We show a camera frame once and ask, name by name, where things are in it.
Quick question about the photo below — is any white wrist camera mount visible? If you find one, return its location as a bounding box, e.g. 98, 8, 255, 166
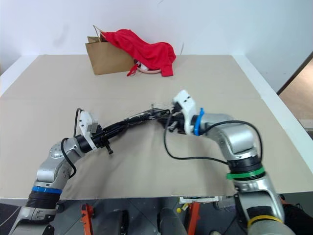
78, 111, 99, 150
172, 90, 198, 136

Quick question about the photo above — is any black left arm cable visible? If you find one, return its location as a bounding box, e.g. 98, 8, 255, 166
60, 107, 83, 177

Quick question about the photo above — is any red cloth garment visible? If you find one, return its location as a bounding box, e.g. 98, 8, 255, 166
101, 28, 177, 78

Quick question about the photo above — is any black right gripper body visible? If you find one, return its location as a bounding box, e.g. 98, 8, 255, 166
170, 111, 187, 135

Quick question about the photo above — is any red strap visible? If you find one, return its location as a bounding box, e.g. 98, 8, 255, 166
126, 64, 139, 77

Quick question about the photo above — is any orange clamp bar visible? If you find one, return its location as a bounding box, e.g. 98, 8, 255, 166
186, 202, 201, 235
80, 203, 95, 235

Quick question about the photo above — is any brown paper bag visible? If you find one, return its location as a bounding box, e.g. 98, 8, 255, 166
85, 24, 137, 76

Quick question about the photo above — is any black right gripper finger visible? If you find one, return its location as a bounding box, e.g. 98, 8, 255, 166
158, 110, 173, 121
157, 119, 172, 131

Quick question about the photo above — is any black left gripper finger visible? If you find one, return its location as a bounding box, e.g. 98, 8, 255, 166
103, 126, 130, 143
99, 118, 131, 134

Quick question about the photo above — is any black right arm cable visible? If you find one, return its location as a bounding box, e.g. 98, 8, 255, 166
163, 116, 264, 165

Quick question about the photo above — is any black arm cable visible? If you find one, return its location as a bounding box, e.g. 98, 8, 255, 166
163, 116, 264, 165
60, 107, 83, 177

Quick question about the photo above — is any blue wrist clip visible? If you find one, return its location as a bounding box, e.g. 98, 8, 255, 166
192, 107, 205, 137

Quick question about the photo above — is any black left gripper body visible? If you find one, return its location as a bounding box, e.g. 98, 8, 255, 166
91, 124, 114, 156

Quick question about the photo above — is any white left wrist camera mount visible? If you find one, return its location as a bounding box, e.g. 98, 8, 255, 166
78, 111, 99, 150

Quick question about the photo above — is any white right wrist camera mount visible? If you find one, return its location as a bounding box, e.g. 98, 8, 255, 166
172, 90, 198, 136

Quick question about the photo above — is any white pink round object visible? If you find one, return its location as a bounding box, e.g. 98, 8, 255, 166
135, 61, 162, 74

